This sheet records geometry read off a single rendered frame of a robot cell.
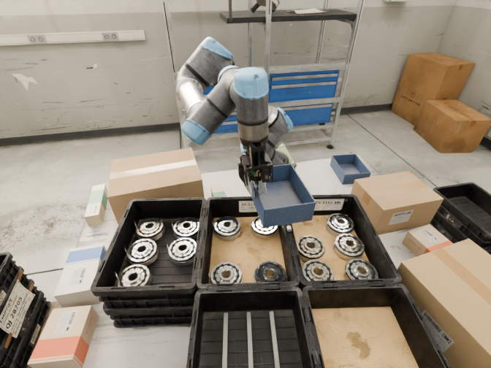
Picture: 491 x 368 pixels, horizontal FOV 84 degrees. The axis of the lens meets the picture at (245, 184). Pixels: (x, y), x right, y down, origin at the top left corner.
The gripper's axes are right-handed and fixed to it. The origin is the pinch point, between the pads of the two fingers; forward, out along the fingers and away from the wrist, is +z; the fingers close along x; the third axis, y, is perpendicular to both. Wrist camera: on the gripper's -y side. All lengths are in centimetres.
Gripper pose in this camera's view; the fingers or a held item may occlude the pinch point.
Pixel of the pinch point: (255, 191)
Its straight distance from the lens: 81.9
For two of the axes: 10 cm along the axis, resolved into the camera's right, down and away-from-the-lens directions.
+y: 1.9, 6.0, -7.8
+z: 0.7, 7.8, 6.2
